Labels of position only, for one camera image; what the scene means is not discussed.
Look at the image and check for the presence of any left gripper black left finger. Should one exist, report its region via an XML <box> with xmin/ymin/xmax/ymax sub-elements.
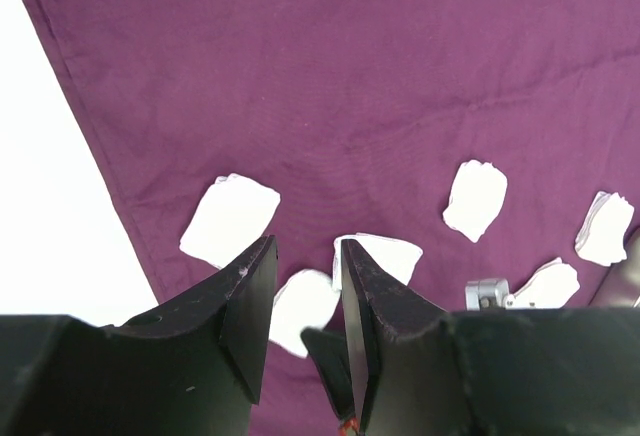
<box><xmin>1</xmin><ymin>236</ymin><xmax>278</xmax><ymax>435</ymax></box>

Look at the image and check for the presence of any gauze pad centre large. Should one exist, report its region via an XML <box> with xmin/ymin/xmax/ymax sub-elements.
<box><xmin>332</xmin><ymin>233</ymin><xmax>423</xmax><ymax>292</ymax></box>

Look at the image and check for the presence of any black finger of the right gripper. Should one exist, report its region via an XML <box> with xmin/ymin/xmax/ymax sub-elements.
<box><xmin>301</xmin><ymin>327</ymin><xmax>355</xmax><ymax>419</ymax></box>

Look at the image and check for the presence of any purple cloth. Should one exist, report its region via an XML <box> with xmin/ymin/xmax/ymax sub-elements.
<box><xmin>9</xmin><ymin>0</ymin><xmax>640</xmax><ymax>436</ymax></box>

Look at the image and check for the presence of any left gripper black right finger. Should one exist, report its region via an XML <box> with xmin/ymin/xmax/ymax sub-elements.
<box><xmin>341</xmin><ymin>239</ymin><xmax>639</xmax><ymax>435</ymax></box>

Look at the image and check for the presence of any steel tray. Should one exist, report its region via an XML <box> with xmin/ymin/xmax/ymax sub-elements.
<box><xmin>590</xmin><ymin>229</ymin><xmax>640</xmax><ymax>308</ymax></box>

